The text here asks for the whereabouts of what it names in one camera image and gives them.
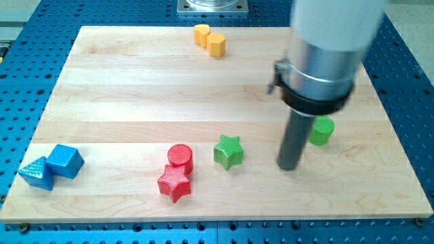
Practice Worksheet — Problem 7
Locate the green star block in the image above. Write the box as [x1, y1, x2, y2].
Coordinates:
[214, 134, 244, 171]

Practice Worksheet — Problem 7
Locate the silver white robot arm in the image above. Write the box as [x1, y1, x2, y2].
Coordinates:
[269, 0, 386, 117]

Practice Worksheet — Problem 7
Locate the red star block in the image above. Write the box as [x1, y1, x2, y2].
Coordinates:
[157, 165, 191, 203]

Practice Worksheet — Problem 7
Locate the yellow hexagon block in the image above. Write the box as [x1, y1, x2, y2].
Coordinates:
[206, 33, 226, 57]

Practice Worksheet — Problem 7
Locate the red cylinder block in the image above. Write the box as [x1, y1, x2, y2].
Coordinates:
[167, 144, 193, 175]

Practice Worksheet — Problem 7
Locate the light wooden board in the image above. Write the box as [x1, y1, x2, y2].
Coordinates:
[1, 26, 433, 223]

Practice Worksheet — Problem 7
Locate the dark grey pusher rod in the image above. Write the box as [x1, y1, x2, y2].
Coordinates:
[277, 109, 315, 171]

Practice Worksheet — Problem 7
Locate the yellow heart block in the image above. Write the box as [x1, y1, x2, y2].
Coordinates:
[193, 24, 211, 48]

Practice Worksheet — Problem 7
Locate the green cylinder block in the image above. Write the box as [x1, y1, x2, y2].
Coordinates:
[309, 116, 335, 146]

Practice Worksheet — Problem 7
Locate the blue cube block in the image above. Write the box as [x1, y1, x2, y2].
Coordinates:
[45, 144, 84, 179]

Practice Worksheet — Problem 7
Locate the blue triangular prism block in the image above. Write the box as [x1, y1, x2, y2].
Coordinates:
[18, 157, 54, 191]

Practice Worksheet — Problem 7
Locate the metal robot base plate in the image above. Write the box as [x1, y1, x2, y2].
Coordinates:
[177, 0, 249, 14]

